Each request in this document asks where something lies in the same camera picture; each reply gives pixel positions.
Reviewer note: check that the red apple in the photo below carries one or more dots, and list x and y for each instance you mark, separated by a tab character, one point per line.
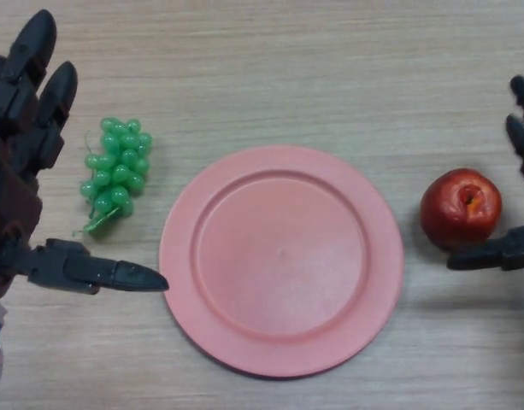
445	209

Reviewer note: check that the pink round plate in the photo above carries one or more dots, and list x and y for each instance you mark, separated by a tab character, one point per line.
278	265

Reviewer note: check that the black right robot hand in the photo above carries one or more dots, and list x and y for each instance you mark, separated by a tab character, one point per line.
513	252

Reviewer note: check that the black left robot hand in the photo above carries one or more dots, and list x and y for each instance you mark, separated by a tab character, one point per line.
13	149

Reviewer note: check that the green grape bunch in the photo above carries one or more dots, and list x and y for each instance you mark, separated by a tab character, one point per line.
116	175

